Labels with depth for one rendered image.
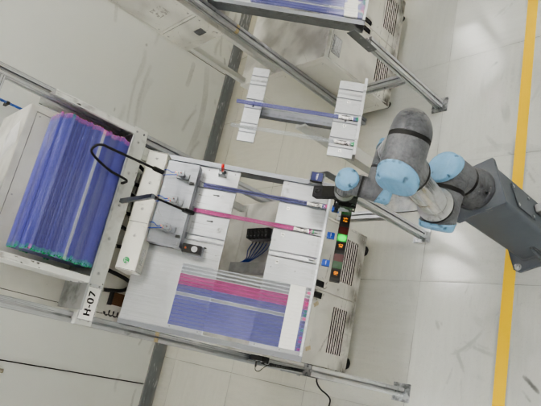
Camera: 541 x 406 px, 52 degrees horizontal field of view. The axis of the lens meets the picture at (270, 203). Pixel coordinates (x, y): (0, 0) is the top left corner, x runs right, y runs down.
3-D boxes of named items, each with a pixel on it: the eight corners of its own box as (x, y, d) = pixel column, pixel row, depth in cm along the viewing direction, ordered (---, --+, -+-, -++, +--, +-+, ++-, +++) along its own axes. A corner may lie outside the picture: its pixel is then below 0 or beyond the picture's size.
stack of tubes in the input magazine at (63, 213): (130, 139, 212) (65, 108, 196) (91, 269, 198) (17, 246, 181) (115, 144, 221) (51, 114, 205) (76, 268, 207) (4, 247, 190)
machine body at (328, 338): (374, 240, 290) (295, 198, 251) (353, 377, 270) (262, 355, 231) (287, 242, 337) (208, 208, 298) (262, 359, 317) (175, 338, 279)
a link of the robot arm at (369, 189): (398, 171, 184) (366, 163, 185) (389, 204, 182) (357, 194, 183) (395, 178, 191) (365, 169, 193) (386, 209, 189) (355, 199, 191)
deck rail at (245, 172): (333, 188, 228) (334, 184, 222) (332, 193, 227) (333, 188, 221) (167, 159, 236) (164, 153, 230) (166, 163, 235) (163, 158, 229)
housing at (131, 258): (175, 166, 236) (168, 153, 222) (145, 278, 222) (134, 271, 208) (158, 163, 237) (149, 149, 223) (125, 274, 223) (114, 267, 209)
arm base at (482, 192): (489, 163, 195) (476, 151, 189) (500, 200, 187) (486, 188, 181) (450, 180, 204) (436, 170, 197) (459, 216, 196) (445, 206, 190)
